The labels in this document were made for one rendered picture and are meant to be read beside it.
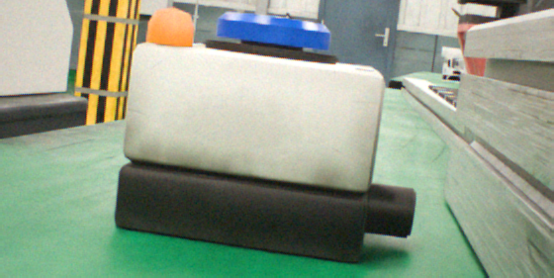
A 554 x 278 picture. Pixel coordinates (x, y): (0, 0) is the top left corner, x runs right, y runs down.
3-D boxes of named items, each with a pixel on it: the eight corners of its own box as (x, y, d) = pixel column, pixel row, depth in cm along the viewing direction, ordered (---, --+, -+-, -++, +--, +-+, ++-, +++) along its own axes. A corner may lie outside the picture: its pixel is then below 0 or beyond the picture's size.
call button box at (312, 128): (162, 190, 37) (181, 35, 36) (402, 225, 36) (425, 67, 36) (110, 228, 29) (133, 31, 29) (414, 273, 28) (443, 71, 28)
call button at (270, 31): (221, 64, 34) (227, 11, 34) (326, 78, 34) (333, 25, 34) (202, 66, 30) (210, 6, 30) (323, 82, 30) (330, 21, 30)
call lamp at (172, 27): (151, 42, 30) (156, 5, 30) (196, 47, 30) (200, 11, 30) (140, 42, 29) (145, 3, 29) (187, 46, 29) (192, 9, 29)
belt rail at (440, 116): (401, 94, 158) (403, 77, 158) (423, 97, 158) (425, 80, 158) (459, 159, 63) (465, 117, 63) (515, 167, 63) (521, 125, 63)
